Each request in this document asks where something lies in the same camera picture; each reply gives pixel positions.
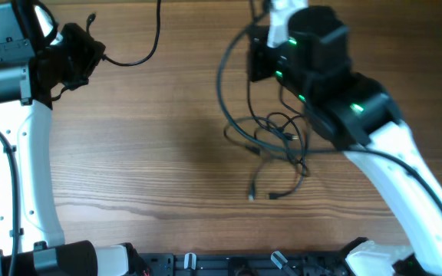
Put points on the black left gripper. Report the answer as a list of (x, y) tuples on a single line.
[(91, 50)]

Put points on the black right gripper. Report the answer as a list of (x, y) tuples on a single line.
[(258, 51)]

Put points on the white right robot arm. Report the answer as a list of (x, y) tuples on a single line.
[(305, 48)]

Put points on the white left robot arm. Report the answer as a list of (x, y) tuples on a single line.
[(36, 54)]

